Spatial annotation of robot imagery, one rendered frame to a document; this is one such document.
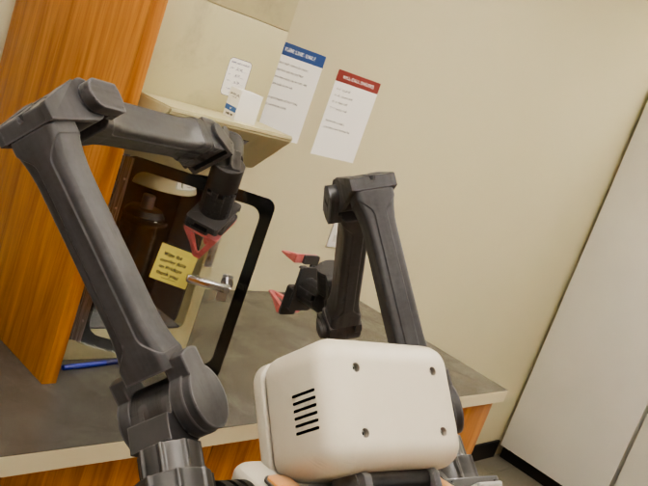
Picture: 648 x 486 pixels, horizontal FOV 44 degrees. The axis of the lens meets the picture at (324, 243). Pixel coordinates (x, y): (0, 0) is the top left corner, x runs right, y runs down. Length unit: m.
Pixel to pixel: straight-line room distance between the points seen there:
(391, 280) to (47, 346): 0.70
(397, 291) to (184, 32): 0.69
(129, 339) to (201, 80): 0.83
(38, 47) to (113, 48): 0.27
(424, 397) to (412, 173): 2.04
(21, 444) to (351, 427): 0.70
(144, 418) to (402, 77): 2.00
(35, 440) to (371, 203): 0.68
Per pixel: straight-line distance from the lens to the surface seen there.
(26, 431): 1.46
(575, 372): 4.37
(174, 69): 1.61
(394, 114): 2.77
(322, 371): 0.88
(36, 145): 0.95
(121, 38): 1.50
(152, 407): 0.92
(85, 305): 1.67
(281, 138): 1.67
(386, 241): 1.23
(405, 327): 1.20
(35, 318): 1.64
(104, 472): 1.57
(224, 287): 1.58
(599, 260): 4.32
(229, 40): 1.67
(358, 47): 2.56
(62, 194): 0.93
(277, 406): 0.93
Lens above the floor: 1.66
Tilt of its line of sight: 12 degrees down
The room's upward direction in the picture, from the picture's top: 20 degrees clockwise
